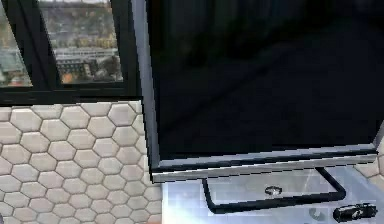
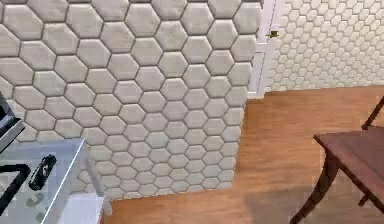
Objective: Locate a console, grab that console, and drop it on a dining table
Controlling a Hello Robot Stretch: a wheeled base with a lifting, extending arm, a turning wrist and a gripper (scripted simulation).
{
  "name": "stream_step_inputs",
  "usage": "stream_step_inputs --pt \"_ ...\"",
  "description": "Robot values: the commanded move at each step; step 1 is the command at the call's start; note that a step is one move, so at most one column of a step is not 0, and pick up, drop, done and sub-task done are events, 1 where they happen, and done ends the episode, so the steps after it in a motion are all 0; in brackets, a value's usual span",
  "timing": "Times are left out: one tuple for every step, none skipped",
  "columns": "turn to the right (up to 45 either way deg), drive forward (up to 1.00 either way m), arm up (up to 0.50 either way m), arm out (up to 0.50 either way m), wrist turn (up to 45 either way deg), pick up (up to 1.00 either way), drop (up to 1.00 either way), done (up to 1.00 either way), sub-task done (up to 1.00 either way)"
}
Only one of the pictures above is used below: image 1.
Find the black framed window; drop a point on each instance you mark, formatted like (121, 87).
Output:
(50, 43)

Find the silver framed television set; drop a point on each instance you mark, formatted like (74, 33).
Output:
(260, 83)

